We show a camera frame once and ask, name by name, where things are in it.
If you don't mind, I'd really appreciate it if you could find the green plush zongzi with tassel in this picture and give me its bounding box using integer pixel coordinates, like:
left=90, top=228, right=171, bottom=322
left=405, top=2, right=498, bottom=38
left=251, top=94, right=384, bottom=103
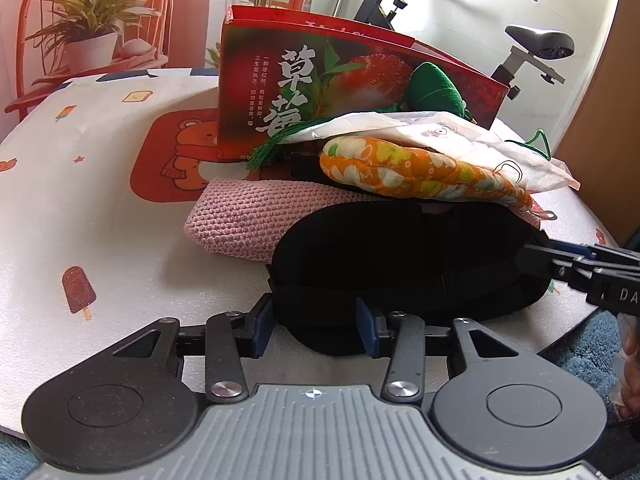
left=245, top=60, right=476, bottom=171

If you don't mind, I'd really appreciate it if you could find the orange floral oven mitt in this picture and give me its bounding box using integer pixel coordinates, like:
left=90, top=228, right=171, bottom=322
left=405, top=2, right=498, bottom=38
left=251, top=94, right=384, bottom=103
left=320, top=135, right=533, bottom=211

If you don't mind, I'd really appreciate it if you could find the green cord loop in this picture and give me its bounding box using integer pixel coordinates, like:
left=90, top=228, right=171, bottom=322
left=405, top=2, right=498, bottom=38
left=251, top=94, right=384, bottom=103
left=520, top=129, right=552, bottom=159

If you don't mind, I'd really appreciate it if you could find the red cardboard box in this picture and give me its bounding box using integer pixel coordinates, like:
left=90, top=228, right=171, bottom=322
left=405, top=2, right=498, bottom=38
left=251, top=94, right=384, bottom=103
left=216, top=5, right=511, bottom=166

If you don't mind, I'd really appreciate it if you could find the pink knitted pouch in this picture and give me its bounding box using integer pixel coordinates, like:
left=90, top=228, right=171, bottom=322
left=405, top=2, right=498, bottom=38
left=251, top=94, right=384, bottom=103
left=184, top=177, right=546, bottom=263

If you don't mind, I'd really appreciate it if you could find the blue white geometric blanket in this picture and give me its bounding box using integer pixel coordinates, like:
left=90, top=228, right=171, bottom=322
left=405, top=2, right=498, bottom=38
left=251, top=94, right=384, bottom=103
left=65, top=67, right=221, bottom=83

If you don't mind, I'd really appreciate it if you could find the white printed plastic bag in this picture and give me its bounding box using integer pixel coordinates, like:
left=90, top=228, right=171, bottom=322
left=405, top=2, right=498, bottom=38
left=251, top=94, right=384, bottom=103
left=277, top=110, right=581, bottom=193

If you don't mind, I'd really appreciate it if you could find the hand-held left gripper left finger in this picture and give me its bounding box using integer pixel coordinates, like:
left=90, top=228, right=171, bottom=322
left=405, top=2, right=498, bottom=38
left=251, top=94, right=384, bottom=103
left=112, top=294, right=276, bottom=404

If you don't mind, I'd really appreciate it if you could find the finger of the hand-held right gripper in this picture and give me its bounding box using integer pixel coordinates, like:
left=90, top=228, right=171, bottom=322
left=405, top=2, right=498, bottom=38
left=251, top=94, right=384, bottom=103
left=516, top=243, right=602, bottom=302
left=542, top=239, right=597, bottom=262

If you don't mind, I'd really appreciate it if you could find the black eye mask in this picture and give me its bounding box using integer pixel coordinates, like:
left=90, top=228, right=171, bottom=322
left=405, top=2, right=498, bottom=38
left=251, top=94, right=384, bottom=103
left=267, top=200, right=551, bottom=358

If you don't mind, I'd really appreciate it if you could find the black exercise bike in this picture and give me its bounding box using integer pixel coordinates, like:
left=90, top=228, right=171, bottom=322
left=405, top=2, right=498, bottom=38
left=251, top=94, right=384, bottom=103
left=357, top=0, right=576, bottom=101

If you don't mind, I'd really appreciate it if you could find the person's right hand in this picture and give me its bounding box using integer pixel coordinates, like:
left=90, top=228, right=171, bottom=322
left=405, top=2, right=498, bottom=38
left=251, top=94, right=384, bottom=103
left=611, top=317, right=640, bottom=423

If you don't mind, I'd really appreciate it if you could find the brown wooden panel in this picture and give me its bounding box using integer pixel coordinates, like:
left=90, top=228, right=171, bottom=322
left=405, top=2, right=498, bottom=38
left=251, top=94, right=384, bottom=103
left=555, top=75, right=640, bottom=251

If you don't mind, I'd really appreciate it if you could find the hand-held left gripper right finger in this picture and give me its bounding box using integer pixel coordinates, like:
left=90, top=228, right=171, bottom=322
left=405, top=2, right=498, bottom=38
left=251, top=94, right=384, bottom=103
left=355, top=298, right=538, bottom=404

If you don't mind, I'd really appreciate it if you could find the blue rug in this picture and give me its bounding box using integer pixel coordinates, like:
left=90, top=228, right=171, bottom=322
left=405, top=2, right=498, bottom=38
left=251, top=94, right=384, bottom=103
left=0, top=310, right=640, bottom=480

